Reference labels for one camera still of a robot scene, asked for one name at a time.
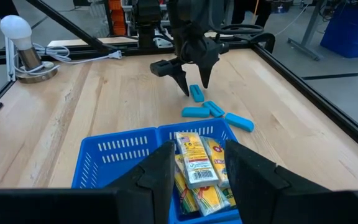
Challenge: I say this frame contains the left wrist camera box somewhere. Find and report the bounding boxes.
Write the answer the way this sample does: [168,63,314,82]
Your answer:
[149,58,181,78]

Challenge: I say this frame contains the grey metal desk foot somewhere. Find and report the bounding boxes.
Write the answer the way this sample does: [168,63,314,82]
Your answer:
[287,0,326,62]

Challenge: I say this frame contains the desk lamp with white bulb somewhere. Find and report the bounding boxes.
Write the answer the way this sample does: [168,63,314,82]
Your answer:
[0,14,59,85]

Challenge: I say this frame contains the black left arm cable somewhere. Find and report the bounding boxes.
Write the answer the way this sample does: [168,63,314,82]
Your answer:
[208,0,265,36]

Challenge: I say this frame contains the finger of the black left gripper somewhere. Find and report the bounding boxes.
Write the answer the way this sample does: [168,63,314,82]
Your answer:
[169,68,190,97]
[197,62,214,90]

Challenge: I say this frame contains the orange parts drawer cabinet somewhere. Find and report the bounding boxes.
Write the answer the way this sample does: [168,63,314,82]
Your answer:
[108,0,127,36]

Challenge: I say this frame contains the large blue plastic basket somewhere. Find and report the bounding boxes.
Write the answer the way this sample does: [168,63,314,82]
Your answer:
[71,117,243,224]

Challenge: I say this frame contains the blue barrel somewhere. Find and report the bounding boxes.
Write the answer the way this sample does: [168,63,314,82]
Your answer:
[319,0,358,60]

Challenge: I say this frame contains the white lamp cable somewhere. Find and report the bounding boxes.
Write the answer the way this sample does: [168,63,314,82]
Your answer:
[12,42,124,79]

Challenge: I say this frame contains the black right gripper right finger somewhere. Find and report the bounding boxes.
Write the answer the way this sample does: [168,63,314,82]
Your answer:
[224,139,332,224]

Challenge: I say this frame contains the silver aluminium bracket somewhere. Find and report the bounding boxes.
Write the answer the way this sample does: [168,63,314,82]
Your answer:
[4,36,18,83]

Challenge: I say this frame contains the person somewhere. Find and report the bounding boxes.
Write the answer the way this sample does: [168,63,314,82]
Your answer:
[231,0,273,28]

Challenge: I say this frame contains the black aluminium table frame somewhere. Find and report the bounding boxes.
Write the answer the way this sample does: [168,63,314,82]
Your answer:
[0,0,358,160]

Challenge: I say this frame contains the black arched hook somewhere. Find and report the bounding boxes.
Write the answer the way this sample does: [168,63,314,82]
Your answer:
[249,32,277,55]

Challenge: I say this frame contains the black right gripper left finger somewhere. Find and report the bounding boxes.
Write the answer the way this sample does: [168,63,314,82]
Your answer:
[104,140,177,224]

